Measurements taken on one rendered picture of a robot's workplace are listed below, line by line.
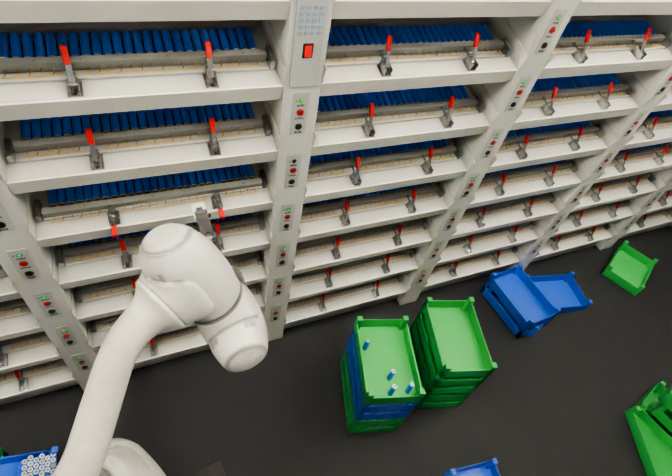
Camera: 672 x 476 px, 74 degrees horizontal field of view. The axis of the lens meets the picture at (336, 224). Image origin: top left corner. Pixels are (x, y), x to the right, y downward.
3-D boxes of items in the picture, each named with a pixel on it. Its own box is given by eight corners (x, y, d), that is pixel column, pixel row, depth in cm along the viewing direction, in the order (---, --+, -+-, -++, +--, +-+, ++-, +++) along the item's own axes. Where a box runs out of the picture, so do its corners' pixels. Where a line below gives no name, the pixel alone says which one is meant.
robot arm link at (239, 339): (262, 300, 91) (233, 260, 82) (287, 360, 79) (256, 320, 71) (214, 327, 90) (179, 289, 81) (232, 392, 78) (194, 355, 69)
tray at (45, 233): (271, 209, 136) (276, 193, 128) (41, 248, 114) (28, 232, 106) (255, 154, 143) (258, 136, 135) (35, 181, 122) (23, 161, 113)
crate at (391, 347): (419, 402, 159) (426, 393, 153) (363, 404, 155) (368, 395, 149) (402, 325, 178) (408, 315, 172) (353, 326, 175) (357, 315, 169)
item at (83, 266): (268, 248, 150) (274, 230, 138) (62, 289, 128) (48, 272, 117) (254, 196, 157) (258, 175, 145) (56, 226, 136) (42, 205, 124)
